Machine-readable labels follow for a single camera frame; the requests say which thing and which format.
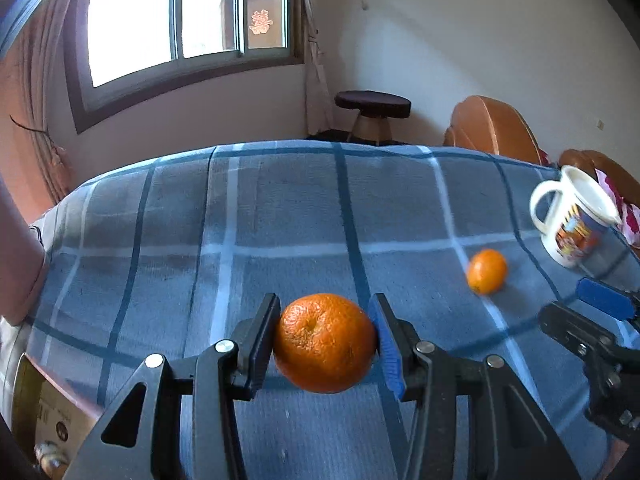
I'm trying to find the pink white cloth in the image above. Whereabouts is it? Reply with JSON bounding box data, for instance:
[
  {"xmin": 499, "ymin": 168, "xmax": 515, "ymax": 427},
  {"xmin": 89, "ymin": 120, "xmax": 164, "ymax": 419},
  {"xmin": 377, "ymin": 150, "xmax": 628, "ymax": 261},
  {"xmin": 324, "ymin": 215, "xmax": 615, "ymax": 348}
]
[{"xmin": 596, "ymin": 169, "xmax": 640, "ymax": 249}]

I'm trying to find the large orange mandarin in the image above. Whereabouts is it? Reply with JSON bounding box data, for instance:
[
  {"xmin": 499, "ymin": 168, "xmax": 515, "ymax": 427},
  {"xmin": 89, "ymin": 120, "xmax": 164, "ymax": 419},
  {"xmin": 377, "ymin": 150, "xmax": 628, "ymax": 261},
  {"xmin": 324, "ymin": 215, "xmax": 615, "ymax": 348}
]
[{"xmin": 273, "ymin": 294, "xmax": 378, "ymax": 393}]

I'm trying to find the blue plaid tablecloth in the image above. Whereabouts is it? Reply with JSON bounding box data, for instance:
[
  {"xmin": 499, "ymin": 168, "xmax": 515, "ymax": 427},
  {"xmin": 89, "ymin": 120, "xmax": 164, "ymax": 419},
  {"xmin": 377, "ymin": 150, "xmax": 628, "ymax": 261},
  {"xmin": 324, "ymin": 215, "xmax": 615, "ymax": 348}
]
[{"xmin": 22, "ymin": 141, "xmax": 639, "ymax": 479}]

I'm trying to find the small far orange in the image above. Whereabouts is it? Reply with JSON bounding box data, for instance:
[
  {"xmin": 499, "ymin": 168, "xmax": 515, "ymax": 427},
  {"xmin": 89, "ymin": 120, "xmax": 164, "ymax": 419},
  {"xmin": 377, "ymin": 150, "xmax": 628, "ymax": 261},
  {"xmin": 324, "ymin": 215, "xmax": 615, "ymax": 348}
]
[{"xmin": 466, "ymin": 248, "xmax": 509, "ymax": 296}]

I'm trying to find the red gold tin box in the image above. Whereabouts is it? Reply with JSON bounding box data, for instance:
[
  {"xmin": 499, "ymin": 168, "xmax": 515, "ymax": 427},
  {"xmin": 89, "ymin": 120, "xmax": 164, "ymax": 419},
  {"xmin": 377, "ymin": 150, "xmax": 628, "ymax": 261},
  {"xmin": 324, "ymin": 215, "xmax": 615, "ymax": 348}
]
[{"xmin": 11, "ymin": 353, "xmax": 103, "ymax": 472}]

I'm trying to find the brown leather sofa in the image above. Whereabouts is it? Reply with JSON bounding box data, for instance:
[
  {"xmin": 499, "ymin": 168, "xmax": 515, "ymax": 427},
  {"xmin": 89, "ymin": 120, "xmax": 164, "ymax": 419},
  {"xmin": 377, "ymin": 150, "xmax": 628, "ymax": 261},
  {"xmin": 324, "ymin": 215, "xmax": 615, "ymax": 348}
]
[{"xmin": 559, "ymin": 148, "xmax": 640, "ymax": 205}]

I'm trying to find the pink curtain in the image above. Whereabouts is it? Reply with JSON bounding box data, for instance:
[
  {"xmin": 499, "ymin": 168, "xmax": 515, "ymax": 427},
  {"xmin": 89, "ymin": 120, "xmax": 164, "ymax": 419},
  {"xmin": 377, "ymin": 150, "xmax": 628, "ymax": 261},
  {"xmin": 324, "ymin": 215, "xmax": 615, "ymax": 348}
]
[{"xmin": 1, "ymin": 0, "xmax": 73, "ymax": 325}]

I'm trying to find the window with dark frame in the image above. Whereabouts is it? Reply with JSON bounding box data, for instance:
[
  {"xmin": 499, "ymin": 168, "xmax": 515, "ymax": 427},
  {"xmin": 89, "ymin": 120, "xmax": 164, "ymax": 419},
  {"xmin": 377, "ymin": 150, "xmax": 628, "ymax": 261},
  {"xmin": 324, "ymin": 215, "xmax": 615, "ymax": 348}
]
[{"xmin": 64, "ymin": 0, "xmax": 303, "ymax": 132}]

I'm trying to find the white printed mug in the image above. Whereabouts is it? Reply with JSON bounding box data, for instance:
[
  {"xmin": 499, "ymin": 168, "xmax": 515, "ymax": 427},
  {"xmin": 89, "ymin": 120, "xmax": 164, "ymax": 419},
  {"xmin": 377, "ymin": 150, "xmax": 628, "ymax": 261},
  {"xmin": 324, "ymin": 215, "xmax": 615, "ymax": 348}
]
[{"xmin": 529, "ymin": 165, "xmax": 622, "ymax": 268}]

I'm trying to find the dark round stool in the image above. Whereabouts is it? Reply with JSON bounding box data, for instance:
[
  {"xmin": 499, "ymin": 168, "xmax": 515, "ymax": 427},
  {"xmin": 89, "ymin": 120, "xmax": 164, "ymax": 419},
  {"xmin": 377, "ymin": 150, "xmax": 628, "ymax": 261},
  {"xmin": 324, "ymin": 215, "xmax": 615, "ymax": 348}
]
[{"xmin": 334, "ymin": 90, "xmax": 412, "ymax": 145}]

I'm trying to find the tan longan fruit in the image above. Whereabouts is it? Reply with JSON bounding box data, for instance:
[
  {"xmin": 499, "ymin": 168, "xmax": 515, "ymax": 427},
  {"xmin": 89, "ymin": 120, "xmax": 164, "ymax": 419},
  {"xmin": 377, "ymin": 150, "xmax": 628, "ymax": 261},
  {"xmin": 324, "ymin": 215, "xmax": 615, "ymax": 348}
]
[{"xmin": 34, "ymin": 441, "xmax": 70, "ymax": 480}]

